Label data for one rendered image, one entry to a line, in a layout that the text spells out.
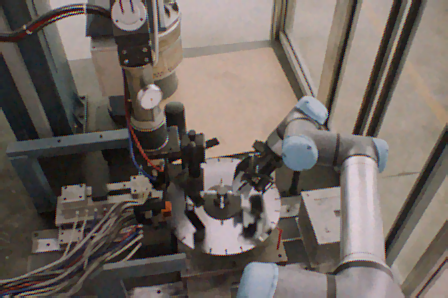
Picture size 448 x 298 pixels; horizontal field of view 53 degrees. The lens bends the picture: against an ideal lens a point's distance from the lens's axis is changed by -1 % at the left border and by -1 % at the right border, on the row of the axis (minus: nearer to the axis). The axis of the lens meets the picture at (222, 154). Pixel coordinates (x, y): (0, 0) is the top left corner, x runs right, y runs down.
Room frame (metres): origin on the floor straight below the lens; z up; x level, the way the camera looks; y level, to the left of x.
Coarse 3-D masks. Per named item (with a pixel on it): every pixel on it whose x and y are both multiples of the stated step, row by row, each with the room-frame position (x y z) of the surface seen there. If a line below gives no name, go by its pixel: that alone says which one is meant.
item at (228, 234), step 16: (208, 160) 0.88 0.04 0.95; (224, 160) 0.88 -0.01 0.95; (240, 160) 0.88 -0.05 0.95; (176, 176) 0.82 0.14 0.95; (208, 176) 0.82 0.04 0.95; (224, 176) 0.82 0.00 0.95; (176, 192) 0.76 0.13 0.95; (256, 192) 0.76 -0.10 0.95; (272, 192) 0.76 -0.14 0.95; (176, 208) 0.71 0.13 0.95; (192, 208) 0.71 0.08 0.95; (256, 208) 0.71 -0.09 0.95; (272, 208) 0.71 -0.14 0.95; (176, 224) 0.66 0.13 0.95; (192, 224) 0.66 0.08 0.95; (208, 224) 0.66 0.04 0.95; (224, 224) 0.66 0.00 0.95; (240, 224) 0.66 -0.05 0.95; (256, 224) 0.66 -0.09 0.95; (272, 224) 0.66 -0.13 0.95; (192, 240) 0.61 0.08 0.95; (208, 240) 0.61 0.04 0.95; (224, 240) 0.61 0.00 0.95; (240, 240) 0.61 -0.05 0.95; (256, 240) 0.61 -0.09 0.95
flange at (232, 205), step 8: (208, 200) 0.73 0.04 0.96; (216, 200) 0.72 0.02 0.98; (224, 200) 0.72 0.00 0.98; (232, 200) 0.73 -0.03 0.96; (240, 200) 0.73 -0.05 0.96; (208, 208) 0.70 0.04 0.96; (216, 208) 0.70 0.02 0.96; (224, 208) 0.70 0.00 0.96; (232, 208) 0.70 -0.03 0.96; (240, 208) 0.71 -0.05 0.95; (216, 216) 0.68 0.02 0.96; (224, 216) 0.68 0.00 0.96
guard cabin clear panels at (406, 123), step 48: (192, 0) 1.79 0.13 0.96; (240, 0) 1.83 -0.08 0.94; (288, 0) 1.80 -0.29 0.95; (384, 0) 1.05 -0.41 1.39; (432, 0) 0.86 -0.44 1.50; (432, 48) 0.81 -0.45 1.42; (336, 96) 1.17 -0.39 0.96; (432, 96) 0.74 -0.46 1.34; (432, 144) 0.68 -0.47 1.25; (384, 192) 0.76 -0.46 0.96
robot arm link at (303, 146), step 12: (300, 120) 0.71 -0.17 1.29; (288, 132) 0.68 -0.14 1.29; (300, 132) 0.66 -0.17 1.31; (312, 132) 0.66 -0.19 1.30; (324, 132) 0.66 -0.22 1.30; (336, 132) 0.67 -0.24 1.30; (288, 144) 0.63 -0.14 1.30; (300, 144) 0.62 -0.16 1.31; (312, 144) 0.63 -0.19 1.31; (324, 144) 0.63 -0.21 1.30; (288, 156) 0.61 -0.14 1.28; (300, 156) 0.61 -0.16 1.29; (312, 156) 0.61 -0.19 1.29; (324, 156) 0.62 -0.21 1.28; (300, 168) 0.60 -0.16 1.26
